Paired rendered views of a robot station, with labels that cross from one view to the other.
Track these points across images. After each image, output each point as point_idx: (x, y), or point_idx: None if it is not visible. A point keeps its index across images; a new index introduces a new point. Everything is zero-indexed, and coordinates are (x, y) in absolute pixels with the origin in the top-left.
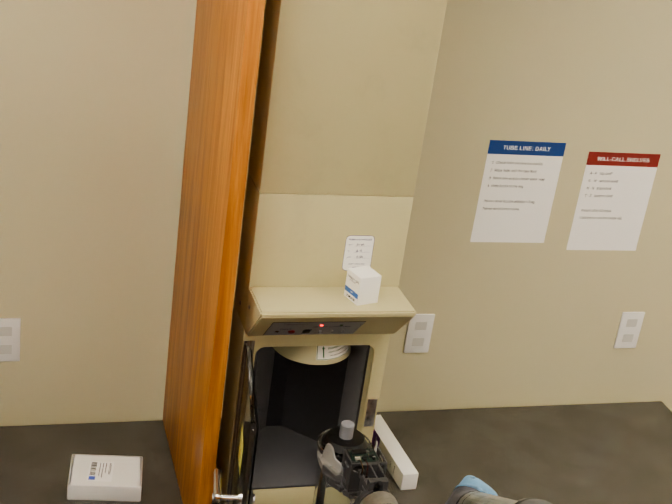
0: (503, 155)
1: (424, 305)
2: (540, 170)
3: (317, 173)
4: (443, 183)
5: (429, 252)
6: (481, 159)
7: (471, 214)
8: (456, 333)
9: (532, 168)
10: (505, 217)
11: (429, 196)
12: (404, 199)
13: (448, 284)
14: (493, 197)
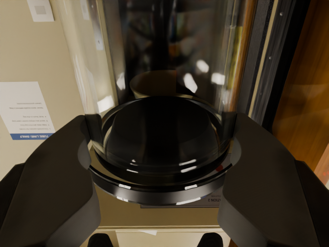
0: (45, 132)
1: (46, 29)
2: (18, 125)
3: (191, 241)
4: (73, 116)
5: (62, 73)
6: (57, 129)
7: (46, 99)
8: (4, 0)
9: (23, 126)
10: (22, 98)
11: (79, 109)
12: (122, 231)
13: (35, 48)
14: (37, 110)
